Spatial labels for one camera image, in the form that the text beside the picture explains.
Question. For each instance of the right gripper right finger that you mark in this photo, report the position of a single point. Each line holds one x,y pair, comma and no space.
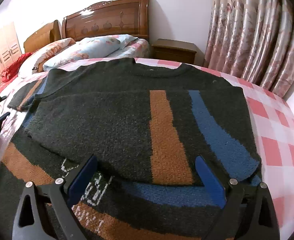
247,212

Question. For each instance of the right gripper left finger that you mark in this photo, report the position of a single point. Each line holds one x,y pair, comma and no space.
62,204

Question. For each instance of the dark striped knit sweater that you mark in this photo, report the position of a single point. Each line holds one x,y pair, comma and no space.
146,126

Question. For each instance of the red bedding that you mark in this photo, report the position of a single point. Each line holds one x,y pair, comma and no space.
10,73

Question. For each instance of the orange floral white folded quilt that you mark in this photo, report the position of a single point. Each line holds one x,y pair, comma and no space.
34,63

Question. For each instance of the pink checkered bed cover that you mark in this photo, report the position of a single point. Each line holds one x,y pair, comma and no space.
273,127

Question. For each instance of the light blue floral folded quilt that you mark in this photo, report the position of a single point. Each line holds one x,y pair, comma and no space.
89,48

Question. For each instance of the dark wooden nightstand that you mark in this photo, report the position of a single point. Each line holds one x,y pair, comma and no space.
172,50

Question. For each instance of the glossy brown wooden headboard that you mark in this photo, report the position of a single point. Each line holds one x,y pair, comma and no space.
109,18

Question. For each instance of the pink floral curtain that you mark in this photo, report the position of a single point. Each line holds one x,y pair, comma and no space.
253,40

